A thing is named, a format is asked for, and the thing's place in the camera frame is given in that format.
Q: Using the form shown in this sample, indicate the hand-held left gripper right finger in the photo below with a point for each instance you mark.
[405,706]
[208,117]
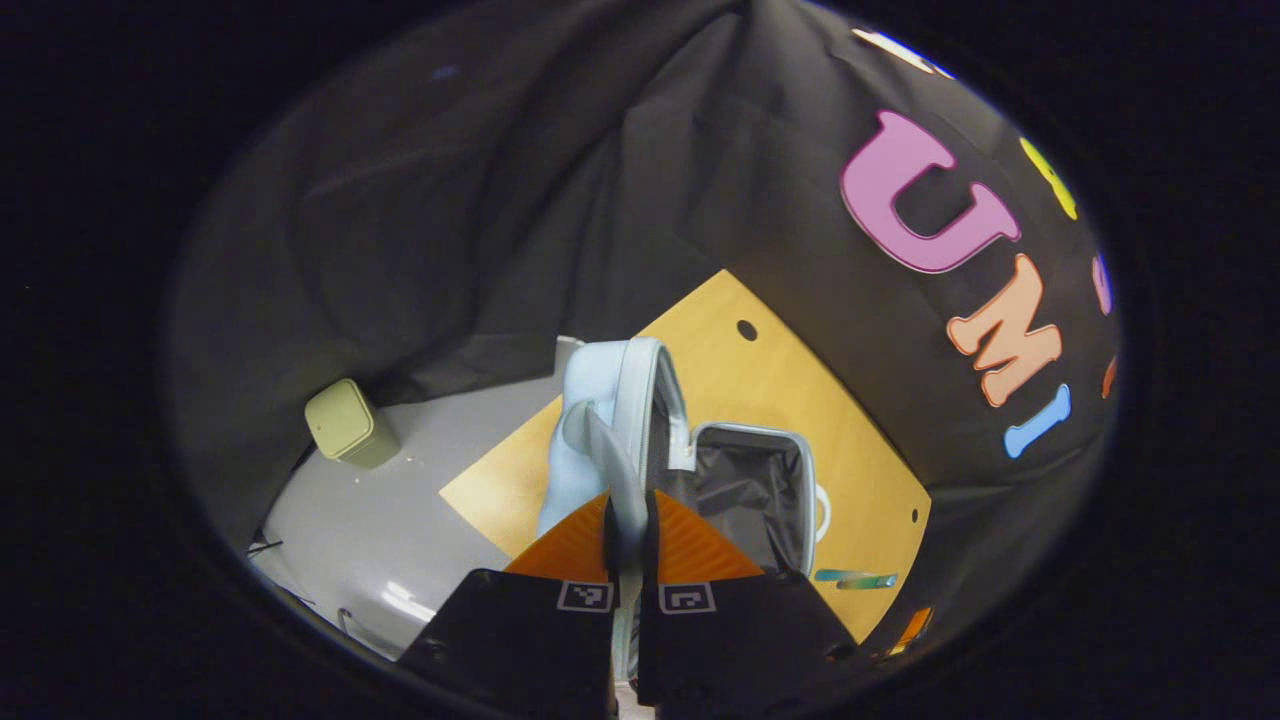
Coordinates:
[730,630]

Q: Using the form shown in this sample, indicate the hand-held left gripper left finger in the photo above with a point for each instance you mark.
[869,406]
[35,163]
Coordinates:
[530,630]

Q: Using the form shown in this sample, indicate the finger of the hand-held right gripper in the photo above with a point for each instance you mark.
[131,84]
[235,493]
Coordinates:
[912,630]

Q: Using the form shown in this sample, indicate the blue-capped teal bottle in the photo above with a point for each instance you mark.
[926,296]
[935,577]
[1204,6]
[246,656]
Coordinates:
[875,581]

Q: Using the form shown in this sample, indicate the light blue tube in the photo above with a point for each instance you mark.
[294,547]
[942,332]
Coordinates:
[832,575]

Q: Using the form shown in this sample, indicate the light blue suitcase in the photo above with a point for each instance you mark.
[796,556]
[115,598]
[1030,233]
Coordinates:
[590,400]

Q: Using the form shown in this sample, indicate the small pale green bin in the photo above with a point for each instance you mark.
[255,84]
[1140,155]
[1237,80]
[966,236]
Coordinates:
[345,422]

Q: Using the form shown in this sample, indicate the black backdrop cloth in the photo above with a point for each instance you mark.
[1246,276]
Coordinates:
[500,200]

